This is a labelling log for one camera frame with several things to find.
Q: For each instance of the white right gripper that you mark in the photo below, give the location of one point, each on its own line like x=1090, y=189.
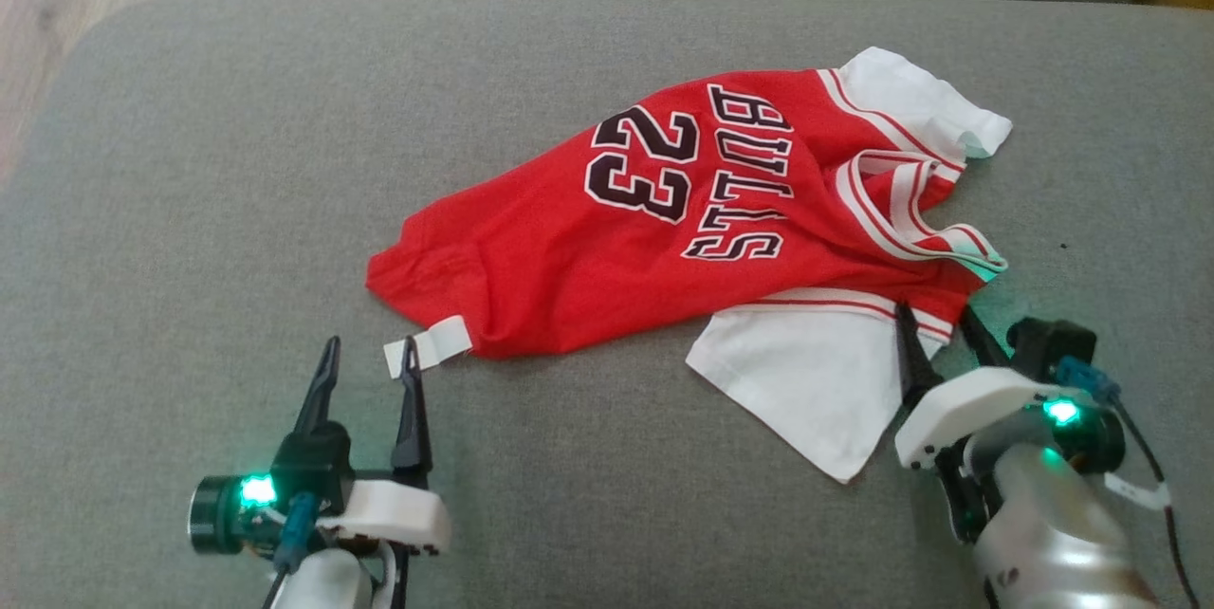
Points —
x=967, y=405

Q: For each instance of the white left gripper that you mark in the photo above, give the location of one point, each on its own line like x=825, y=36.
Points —
x=398, y=516

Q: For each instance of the red Bulls basketball jersey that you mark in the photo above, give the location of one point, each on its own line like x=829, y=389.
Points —
x=616, y=258

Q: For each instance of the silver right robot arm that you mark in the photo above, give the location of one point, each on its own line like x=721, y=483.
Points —
x=1043, y=533

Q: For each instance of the large grey sofa chaise seat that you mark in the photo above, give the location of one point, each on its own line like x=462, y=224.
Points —
x=237, y=211

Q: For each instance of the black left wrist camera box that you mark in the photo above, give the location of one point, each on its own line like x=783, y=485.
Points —
x=313, y=457

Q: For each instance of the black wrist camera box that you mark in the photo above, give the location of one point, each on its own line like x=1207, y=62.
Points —
x=313, y=457
x=1048, y=343

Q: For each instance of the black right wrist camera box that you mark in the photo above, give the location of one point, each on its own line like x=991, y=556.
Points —
x=1048, y=343

